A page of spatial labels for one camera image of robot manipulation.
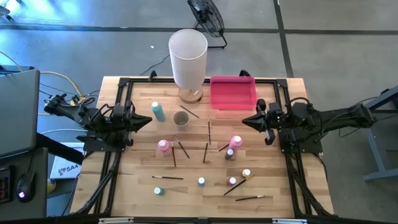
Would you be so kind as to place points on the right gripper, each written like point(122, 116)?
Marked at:
point(273, 116)

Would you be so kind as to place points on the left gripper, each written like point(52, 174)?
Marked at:
point(119, 117)

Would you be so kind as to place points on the large teal paint bottle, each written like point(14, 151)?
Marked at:
point(158, 112)

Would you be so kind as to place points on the large light pink paint bottle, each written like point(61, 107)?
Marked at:
point(164, 147)

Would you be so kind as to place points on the small purple paint bottle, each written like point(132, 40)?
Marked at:
point(229, 154)

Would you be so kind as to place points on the black paintbrush silver ferrule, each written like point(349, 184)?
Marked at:
point(209, 130)

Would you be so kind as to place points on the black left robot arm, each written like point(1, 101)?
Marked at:
point(71, 111)

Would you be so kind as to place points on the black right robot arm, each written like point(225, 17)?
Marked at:
point(335, 116)

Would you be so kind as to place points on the small yellow paint bottle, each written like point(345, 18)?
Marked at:
point(246, 173)

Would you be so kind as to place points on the small magenta paint bottle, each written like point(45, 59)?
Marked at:
point(231, 181)

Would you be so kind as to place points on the small teal paint bottle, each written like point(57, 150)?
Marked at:
point(159, 191)

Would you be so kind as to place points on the small blue paint bottle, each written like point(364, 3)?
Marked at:
point(201, 181)

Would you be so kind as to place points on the pink plastic tray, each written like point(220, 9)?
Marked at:
point(233, 93)

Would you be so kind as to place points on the beige paper cup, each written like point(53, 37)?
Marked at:
point(181, 120)

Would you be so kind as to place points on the black clamp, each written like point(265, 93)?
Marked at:
point(152, 75)
point(244, 72)

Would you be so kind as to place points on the long black paintbrush tan tip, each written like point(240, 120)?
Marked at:
point(237, 185)

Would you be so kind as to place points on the white table lamp wooden base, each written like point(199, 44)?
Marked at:
point(188, 62)

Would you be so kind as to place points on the white cardboard box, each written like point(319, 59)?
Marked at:
point(62, 169)

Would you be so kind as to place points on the yellow round object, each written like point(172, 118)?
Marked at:
point(51, 186)

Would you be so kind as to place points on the black floor fan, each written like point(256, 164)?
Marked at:
point(206, 15)

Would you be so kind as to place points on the grey closed laptop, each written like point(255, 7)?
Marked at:
point(18, 109)

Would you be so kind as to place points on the grey side desk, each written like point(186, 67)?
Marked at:
point(38, 193)

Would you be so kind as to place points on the black computer mouse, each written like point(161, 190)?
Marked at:
point(25, 186)

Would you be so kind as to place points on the backlit computer keyboard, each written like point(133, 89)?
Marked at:
point(6, 186)

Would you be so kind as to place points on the black office chair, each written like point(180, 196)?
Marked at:
point(5, 12)

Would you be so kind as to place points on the black aluminium table frame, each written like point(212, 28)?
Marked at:
point(143, 80)

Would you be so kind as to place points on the blue steel table frame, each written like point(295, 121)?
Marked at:
point(381, 175)

